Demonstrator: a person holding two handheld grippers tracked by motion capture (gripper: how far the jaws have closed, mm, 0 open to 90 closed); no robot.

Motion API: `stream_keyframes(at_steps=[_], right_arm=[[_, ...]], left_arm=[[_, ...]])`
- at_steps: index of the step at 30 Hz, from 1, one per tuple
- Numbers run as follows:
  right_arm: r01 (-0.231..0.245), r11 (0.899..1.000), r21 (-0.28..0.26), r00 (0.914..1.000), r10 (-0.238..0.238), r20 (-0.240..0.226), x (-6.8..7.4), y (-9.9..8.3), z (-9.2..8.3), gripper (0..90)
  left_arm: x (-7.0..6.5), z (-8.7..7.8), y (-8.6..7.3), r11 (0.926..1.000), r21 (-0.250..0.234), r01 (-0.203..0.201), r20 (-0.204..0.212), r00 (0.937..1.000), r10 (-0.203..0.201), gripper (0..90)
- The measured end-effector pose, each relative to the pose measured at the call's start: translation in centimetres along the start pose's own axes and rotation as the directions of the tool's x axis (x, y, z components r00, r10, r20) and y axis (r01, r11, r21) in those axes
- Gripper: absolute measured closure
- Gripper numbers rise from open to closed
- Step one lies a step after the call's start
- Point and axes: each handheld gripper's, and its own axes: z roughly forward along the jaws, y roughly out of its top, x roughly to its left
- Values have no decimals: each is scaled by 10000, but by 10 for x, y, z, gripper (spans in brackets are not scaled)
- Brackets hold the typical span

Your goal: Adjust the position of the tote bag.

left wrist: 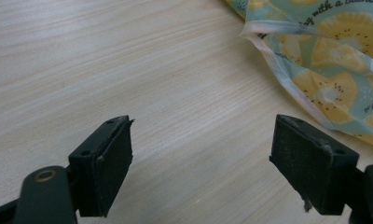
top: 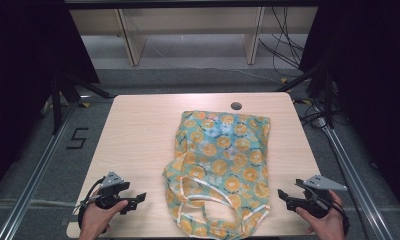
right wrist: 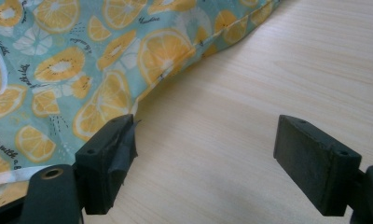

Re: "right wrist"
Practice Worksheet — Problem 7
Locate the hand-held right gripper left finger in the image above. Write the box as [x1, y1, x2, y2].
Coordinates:
[75, 113, 139, 216]

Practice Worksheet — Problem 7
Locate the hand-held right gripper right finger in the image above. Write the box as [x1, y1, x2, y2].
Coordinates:
[272, 114, 363, 217]

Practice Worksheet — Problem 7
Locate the teal lemon print cloth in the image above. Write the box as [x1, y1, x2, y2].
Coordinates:
[0, 0, 283, 213]

